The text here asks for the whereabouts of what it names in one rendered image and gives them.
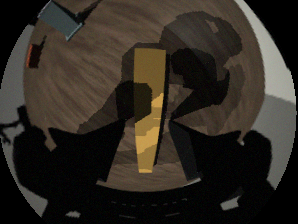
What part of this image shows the orange block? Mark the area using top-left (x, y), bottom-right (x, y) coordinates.
top-left (27, 44), bottom-right (43, 69)

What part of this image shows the yellow bar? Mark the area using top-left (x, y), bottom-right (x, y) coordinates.
top-left (133, 48), bottom-right (166, 173)

